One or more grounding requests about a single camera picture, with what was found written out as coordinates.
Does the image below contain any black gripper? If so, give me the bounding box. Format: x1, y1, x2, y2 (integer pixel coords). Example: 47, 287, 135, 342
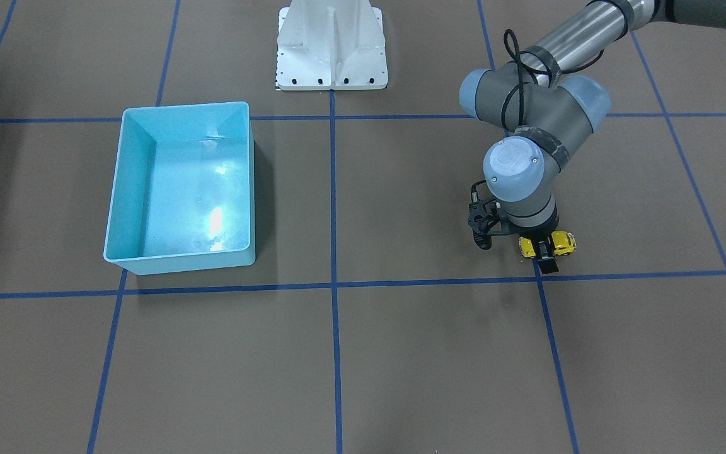
508, 214, 559, 275

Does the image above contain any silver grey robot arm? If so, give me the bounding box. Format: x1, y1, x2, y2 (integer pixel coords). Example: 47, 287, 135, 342
459, 1, 726, 275

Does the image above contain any turquoise plastic bin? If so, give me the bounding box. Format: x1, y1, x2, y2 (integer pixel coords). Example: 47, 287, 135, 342
103, 101, 256, 276

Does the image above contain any brown paper table cover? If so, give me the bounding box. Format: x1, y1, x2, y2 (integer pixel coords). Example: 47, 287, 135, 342
0, 1, 726, 453

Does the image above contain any white pedestal column base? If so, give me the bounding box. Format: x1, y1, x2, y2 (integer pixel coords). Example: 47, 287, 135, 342
275, 1, 389, 91

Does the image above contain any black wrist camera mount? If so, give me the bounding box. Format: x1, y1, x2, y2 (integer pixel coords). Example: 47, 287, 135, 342
468, 179, 505, 251

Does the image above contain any yellow beetle toy car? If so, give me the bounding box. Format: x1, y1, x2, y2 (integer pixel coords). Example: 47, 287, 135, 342
518, 230, 577, 259

